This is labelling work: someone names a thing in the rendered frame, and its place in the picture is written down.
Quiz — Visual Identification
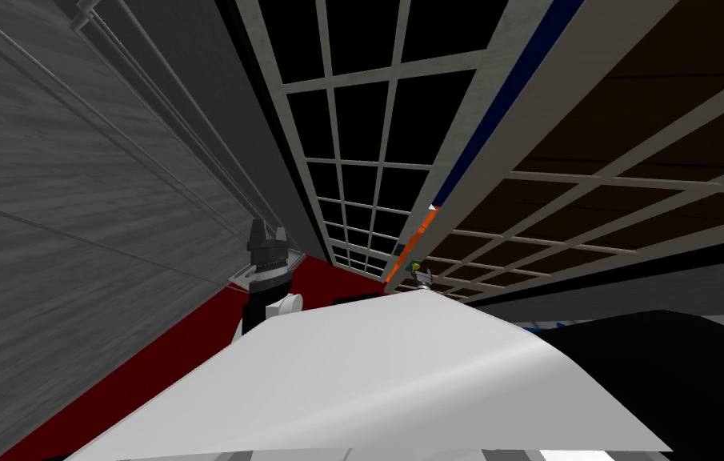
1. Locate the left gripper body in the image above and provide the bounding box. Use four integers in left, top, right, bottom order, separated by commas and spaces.
246, 238, 290, 273

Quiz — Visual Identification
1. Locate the grey door with black panes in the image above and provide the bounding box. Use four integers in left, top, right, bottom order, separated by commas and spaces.
233, 0, 558, 280

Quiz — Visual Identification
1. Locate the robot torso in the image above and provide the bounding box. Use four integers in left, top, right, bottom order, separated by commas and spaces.
63, 287, 674, 461

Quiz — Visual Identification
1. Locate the white door with brown panes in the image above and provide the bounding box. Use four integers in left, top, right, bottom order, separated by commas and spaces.
384, 0, 724, 306

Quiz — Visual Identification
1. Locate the small grey door handle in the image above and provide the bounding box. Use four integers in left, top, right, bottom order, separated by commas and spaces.
407, 259, 435, 293

